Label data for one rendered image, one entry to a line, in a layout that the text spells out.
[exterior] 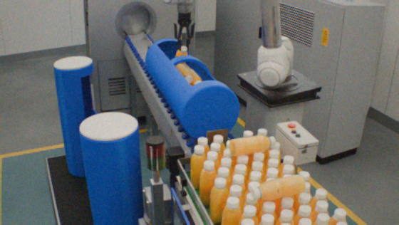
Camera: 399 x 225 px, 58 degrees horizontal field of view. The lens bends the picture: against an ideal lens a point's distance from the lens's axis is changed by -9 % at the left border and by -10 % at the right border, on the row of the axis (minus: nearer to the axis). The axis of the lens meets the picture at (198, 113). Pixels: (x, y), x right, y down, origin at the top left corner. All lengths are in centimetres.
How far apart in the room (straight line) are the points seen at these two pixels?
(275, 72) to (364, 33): 153
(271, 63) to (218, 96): 36
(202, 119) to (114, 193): 55
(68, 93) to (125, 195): 109
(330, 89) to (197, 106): 174
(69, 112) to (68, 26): 398
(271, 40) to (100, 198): 115
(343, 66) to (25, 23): 500
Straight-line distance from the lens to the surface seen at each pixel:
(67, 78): 274
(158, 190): 134
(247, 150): 150
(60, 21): 667
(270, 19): 197
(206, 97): 177
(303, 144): 162
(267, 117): 225
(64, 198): 291
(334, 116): 344
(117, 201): 193
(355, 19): 325
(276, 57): 200
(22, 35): 669
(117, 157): 179
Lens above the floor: 187
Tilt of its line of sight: 25 degrees down
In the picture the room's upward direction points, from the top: 1 degrees clockwise
